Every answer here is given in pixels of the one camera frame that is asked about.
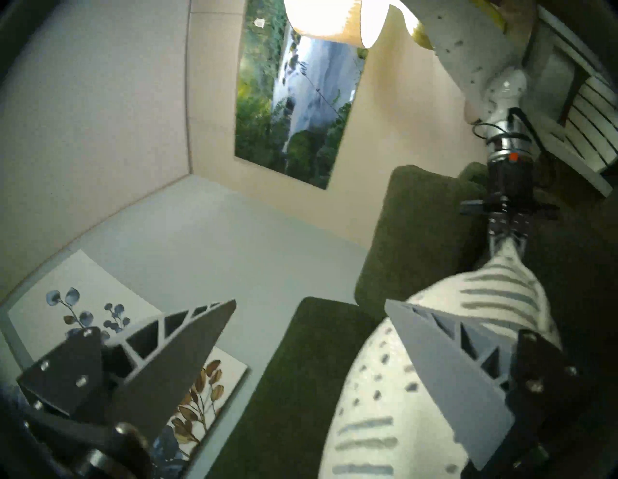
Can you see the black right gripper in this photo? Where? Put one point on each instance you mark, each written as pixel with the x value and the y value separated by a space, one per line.
pixel 509 181

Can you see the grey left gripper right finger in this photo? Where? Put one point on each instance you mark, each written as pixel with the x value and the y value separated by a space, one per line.
pixel 454 386

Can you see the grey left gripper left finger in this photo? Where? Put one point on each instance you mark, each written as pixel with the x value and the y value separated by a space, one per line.
pixel 159 367

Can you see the cream cushion with grey stripes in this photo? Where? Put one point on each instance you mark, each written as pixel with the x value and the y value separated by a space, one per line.
pixel 386 420

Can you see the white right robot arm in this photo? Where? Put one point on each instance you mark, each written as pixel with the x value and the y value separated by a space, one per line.
pixel 463 43

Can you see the green sofa armrest cushion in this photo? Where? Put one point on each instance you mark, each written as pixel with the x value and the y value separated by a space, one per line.
pixel 420 227

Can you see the floral canvas with brown leaves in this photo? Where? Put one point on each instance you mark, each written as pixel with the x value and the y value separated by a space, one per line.
pixel 87 280

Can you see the dark green sofa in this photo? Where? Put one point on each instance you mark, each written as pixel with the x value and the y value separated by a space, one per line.
pixel 289 386

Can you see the white slatted chair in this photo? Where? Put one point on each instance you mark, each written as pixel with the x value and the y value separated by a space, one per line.
pixel 594 101

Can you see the cream lamp shade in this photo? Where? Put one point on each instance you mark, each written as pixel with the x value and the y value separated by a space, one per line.
pixel 333 19

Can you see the forest waterfall wall picture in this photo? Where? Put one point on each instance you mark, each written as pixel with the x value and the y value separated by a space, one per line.
pixel 299 96

